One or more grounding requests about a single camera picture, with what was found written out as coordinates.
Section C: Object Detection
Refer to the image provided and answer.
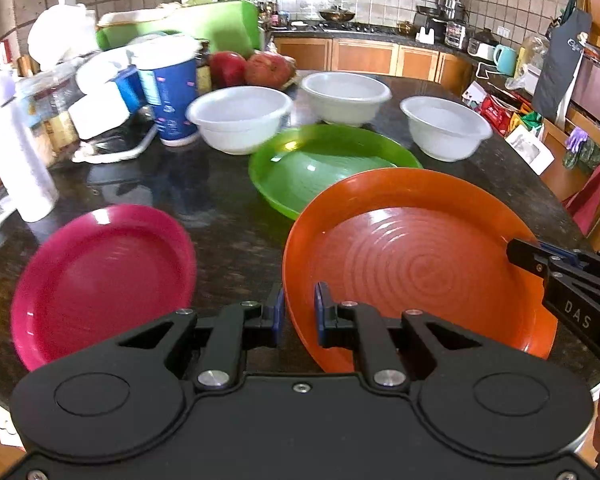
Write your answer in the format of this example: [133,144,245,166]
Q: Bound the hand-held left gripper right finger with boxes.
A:
[314,281,486,394]

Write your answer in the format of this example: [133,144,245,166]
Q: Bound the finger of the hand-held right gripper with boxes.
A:
[506,237,600,286]

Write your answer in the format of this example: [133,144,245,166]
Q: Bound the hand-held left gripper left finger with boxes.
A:
[116,284,287,394]

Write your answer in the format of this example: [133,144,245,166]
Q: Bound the orange plastic plate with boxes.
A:
[282,167,559,374]

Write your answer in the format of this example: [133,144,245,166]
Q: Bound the green plastic plate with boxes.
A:
[248,124,424,221]

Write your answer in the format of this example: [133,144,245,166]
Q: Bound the white plastic bowl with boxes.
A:
[400,96,494,163]
[186,86,294,156]
[300,72,392,128]

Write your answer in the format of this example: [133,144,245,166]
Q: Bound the magenta plastic plate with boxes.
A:
[10,204,198,373]

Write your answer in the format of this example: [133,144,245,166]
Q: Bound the red cloth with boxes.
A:
[563,160,600,239]

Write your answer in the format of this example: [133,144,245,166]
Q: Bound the white photo card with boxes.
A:
[505,124,555,176]

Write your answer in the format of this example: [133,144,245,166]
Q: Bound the purple rubber gloves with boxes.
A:
[564,127,589,155]

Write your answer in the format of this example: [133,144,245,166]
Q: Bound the red snack packets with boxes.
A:
[479,94,517,136]

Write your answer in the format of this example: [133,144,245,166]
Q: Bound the dark apron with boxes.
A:
[531,7,594,122]

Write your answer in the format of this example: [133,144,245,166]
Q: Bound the clear plastic bag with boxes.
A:
[511,34,551,92]

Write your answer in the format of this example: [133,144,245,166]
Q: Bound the mint green mug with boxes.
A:
[493,44,519,77]

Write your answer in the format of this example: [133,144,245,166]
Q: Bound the blue paper cup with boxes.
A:
[129,42,204,148]

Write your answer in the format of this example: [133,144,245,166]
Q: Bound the red apple right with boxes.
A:
[244,53,297,89]

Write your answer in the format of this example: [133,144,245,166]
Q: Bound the red apple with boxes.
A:
[244,53,297,89]
[210,51,249,90]

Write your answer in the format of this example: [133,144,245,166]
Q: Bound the black kitchen appliance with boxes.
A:
[412,4,469,50]

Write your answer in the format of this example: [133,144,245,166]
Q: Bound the red apple left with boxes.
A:
[210,51,249,90]

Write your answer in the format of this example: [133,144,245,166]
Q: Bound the wooden base cabinets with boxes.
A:
[272,35,477,97]

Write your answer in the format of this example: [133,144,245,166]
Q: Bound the white plastic container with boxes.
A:
[69,50,142,140]

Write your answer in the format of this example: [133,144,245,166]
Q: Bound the gas stove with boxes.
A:
[287,20,397,35]

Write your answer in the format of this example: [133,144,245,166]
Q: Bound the white bottle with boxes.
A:
[0,71,60,224]

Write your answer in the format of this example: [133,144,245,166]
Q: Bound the clear plastic jar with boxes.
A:
[15,60,88,167]

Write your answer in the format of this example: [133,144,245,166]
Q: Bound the light green cutting board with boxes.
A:
[96,0,261,57]

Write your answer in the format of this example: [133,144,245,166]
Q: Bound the black wok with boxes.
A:
[318,7,356,24]

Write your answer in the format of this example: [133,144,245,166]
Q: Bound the cream cloth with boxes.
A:
[97,9,173,29]

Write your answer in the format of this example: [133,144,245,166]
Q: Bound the white plastic bag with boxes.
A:
[27,4,102,70]

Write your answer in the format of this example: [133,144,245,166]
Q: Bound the white cord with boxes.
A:
[72,130,159,164]

